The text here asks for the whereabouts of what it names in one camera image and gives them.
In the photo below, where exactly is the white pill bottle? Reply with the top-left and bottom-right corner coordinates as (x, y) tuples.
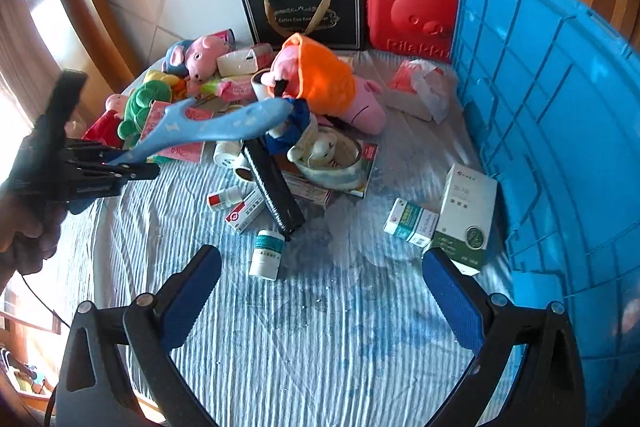
(212, 141), (243, 170)

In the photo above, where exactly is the pink medicine box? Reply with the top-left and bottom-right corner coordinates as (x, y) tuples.
(282, 172), (333, 208)

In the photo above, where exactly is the clear tape roll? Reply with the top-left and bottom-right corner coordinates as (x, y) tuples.
(292, 134), (378, 195)

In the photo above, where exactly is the white tissue box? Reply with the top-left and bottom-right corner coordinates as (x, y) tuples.
(216, 43), (275, 76)

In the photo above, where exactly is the pig plush with blue clothing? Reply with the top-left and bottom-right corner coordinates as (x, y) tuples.
(161, 34), (236, 82)

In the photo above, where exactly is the brown curtain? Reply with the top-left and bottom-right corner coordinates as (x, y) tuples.
(0, 0), (66, 148)

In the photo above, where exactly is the pink can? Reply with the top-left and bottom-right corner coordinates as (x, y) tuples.
(212, 28), (237, 52)

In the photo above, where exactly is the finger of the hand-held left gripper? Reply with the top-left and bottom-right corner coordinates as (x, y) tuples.
(62, 163), (162, 202)
(64, 141), (123, 164)

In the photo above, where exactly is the green frog plush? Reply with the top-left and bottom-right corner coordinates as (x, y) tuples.
(117, 69), (188, 140)

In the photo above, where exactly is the small bottle with red label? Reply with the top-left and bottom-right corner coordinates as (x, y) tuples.
(207, 187), (256, 212)

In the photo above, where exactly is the small white teal box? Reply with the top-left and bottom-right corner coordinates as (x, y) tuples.
(383, 198), (441, 244)

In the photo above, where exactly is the pink wipes pack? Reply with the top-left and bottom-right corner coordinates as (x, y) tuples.
(200, 74), (261, 104)

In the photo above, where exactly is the white paper cup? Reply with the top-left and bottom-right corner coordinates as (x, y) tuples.
(250, 72), (276, 102)

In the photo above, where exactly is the white bottle with teal cap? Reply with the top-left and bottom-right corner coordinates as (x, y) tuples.
(248, 229), (286, 282)

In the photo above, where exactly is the pink flat packet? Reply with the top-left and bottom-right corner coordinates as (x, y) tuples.
(137, 101), (211, 164)

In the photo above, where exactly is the pig plush with red dress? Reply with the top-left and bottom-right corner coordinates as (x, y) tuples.
(80, 93), (132, 150)

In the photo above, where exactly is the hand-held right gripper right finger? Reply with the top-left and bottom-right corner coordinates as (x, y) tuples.
(421, 247), (587, 427)

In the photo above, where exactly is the black gift box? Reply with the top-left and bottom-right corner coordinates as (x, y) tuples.
(240, 0), (368, 52)

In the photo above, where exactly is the blue plastic shoehorn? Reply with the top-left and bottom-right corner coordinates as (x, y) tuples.
(67, 98), (296, 215)

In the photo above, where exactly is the pink tissue pack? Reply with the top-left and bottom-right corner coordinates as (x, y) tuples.
(386, 58), (458, 124)

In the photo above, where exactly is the tall white green box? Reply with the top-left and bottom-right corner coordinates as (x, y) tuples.
(429, 163), (499, 273)

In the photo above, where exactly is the blue plastic crate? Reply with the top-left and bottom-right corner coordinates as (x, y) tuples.
(450, 0), (640, 427)

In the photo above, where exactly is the white plush with blue clothing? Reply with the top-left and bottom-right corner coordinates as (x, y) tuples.
(262, 99), (337, 168)

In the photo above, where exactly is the black lint brush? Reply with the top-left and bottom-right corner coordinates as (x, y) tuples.
(241, 138), (307, 235)

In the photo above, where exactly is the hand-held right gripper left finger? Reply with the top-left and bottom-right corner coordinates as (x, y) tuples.
(52, 244), (223, 427)

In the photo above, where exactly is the red green medicine box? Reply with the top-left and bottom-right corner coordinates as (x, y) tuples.
(280, 139), (379, 200)

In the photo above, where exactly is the white red medicine box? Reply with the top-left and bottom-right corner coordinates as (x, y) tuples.
(225, 189), (268, 235)

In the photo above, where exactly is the person's left hand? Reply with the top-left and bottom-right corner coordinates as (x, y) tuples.
(0, 189), (63, 288)

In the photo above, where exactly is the black cable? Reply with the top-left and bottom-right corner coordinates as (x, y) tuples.
(20, 274), (73, 333)

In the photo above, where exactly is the pink pig plush orange hood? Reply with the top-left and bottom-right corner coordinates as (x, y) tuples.
(261, 33), (388, 132)

